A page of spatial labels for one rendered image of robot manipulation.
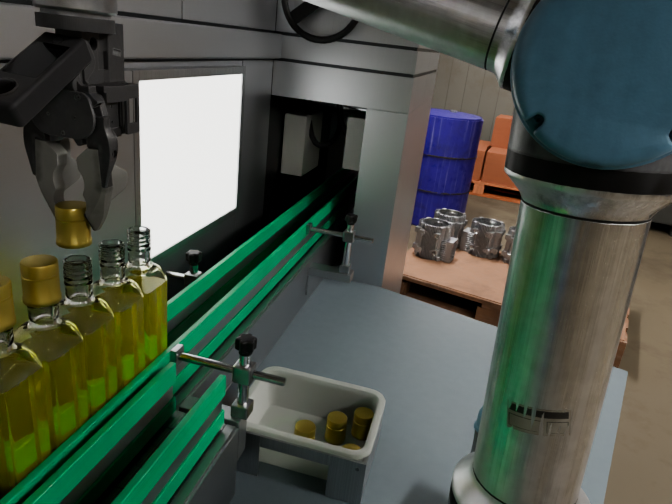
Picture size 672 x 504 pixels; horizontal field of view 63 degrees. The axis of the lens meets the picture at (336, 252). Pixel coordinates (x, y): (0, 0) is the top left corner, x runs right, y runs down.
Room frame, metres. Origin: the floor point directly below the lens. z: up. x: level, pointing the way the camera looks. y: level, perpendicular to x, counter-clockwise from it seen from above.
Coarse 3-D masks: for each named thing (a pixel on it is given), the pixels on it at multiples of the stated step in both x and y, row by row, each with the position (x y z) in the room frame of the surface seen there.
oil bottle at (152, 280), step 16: (128, 272) 0.65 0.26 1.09; (144, 272) 0.65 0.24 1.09; (160, 272) 0.67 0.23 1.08; (144, 288) 0.64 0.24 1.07; (160, 288) 0.67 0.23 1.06; (144, 304) 0.64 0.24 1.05; (160, 304) 0.67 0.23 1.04; (144, 320) 0.64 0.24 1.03; (160, 320) 0.67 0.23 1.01; (160, 336) 0.67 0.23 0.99; (160, 352) 0.66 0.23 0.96
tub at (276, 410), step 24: (264, 384) 0.81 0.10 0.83; (288, 384) 0.83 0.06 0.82; (312, 384) 0.83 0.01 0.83; (336, 384) 0.82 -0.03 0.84; (264, 408) 0.81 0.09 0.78; (288, 408) 0.83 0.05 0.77; (312, 408) 0.82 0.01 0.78; (336, 408) 0.81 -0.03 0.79; (264, 432) 0.67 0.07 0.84; (288, 432) 0.76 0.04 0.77; (360, 456) 0.65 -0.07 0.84
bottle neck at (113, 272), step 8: (104, 240) 0.61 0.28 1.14; (112, 240) 0.62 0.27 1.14; (120, 240) 0.62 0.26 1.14; (104, 248) 0.60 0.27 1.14; (112, 248) 0.60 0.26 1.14; (120, 248) 0.60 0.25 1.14; (104, 256) 0.60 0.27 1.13; (112, 256) 0.60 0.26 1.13; (120, 256) 0.60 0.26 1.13; (104, 264) 0.60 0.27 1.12; (112, 264) 0.60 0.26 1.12; (120, 264) 0.60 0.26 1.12; (104, 272) 0.60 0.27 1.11; (112, 272) 0.60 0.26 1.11; (120, 272) 0.60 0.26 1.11; (104, 280) 0.60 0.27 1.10; (112, 280) 0.60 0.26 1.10; (120, 280) 0.60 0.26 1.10
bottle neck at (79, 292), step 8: (72, 256) 0.56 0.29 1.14; (80, 256) 0.56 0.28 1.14; (88, 256) 0.56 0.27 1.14; (64, 264) 0.54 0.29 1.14; (72, 264) 0.54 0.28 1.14; (80, 264) 0.54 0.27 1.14; (88, 264) 0.55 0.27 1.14; (64, 272) 0.54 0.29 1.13; (72, 272) 0.54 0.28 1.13; (80, 272) 0.54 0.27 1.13; (88, 272) 0.55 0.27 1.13; (64, 280) 0.55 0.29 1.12; (72, 280) 0.54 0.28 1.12; (80, 280) 0.54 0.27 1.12; (88, 280) 0.55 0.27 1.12; (72, 288) 0.54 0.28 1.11; (80, 288) 0.54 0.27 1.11; (88, 288) 0.55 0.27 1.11; (72, 296) 0.54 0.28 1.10; (80, 296) 0.54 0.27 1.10; (88, 296) 0.55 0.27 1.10
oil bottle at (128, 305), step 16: (96, 288) 0.59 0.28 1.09; (112, 288) 0.59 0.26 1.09; (128, 288) 0.60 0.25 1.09; (112, 304) 0.58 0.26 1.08; (128, 304) 0.59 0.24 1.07; (128, 320) 0.59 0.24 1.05; (128, 336) 0.59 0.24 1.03; (144, 336) 0.63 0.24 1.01; (128, 352) 0.59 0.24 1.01; (144, 352) 0.63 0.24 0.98; (128, 368) 0.59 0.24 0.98; (144, 368) 0.63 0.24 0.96
